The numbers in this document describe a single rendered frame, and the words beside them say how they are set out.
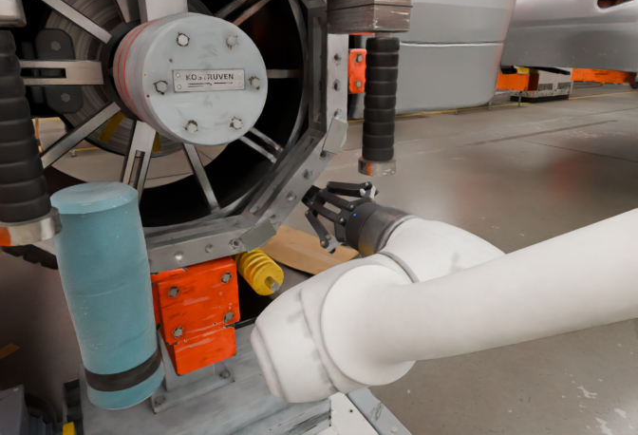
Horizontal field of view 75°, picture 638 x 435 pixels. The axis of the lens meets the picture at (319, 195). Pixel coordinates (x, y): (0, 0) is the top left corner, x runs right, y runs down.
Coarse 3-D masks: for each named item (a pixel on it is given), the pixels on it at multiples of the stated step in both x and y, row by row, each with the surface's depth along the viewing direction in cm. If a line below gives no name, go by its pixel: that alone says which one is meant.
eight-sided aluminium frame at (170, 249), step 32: (320, 0) 62; (320, 32) 67; (320, 64) 69; (320, 96) 70; (320, 128) 70; (288, 160) 71; (320, 160) 69; (288, 192) 68; (192, 224) 67; (224, 224) 68; (256, 224) 66; (160, 256) 60; (192, 256) 62
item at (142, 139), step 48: (48, 0) 53; (240, 0) 65; (288, 0) 68; (288, 48) 75; (288, 96) 78; (144, 144) 64; (192, 144) 68; (240, 144) 88; (288, 144) 75; (48, 192) 61; (144, 192) 83; (192, 192) 82; (240, 192) 74
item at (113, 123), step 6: (120, 114) 75; (114, 120) 74; (120, 120) 75; (108, 126) 74; (114, 126) 75; (102, 132) 74; (108, 132) 74; (102, 138) 74; (108, 138) 75; (156, 138) 79; (156, 144) 79; (156, 150) 79
